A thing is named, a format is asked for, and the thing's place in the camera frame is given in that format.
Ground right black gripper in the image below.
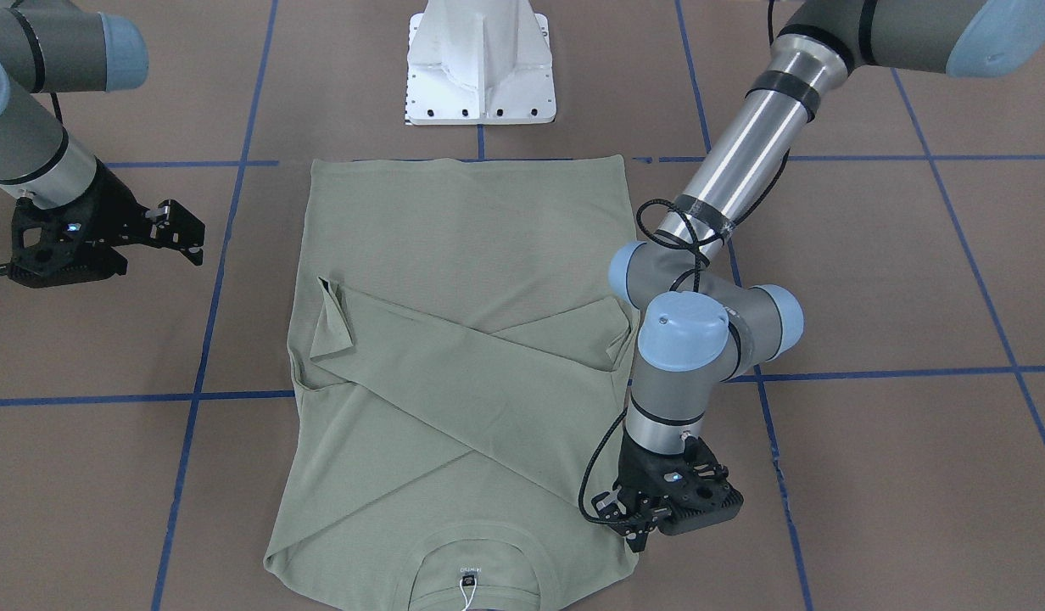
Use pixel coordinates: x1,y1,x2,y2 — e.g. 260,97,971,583
73,161,205,266

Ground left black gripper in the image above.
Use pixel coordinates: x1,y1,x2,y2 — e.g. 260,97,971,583
593,433,710,553

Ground olive green long-sleeve shirt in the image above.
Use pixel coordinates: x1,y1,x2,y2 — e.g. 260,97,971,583
264,156,638,610

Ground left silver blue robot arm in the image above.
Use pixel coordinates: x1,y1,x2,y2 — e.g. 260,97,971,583
579,1,1045,553

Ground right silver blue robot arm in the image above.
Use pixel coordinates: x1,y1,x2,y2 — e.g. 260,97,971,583
0,1,205,289

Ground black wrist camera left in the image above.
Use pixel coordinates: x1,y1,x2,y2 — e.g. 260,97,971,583
658,462,744,536

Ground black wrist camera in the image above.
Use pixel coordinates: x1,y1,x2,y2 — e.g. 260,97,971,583
658,462,744,536
7,197,127,289

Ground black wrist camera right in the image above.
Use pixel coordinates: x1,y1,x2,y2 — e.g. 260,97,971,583
7,197,127,289

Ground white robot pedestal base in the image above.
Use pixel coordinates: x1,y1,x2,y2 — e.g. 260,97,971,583
404,1,557,126

